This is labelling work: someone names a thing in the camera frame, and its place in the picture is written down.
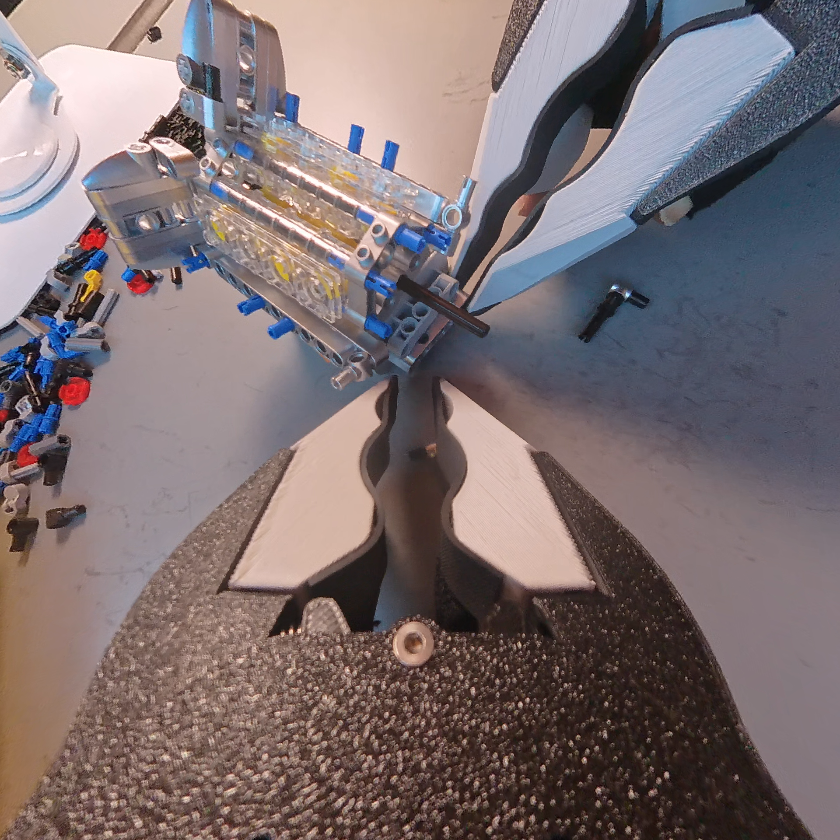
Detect black long connector pin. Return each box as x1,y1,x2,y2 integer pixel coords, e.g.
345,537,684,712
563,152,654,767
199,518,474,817
579,292,631,345

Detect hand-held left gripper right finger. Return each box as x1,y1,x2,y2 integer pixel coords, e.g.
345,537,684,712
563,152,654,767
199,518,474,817
434,381,607,613

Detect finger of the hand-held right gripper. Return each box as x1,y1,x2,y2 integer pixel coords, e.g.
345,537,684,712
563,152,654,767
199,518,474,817
466,14,802,316
453,0,647,287

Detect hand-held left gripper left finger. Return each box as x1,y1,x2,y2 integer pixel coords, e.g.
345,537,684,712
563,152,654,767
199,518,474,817
226,380,399,598

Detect pile of small black parts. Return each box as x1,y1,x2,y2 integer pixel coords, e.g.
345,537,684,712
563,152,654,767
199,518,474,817
138,105,200,152

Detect toy engine model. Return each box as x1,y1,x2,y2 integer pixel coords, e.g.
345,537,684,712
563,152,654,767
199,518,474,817
82,0,490,392

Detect scattered small coloured parts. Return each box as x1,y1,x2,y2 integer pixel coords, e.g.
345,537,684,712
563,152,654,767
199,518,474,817
0,224,132,552

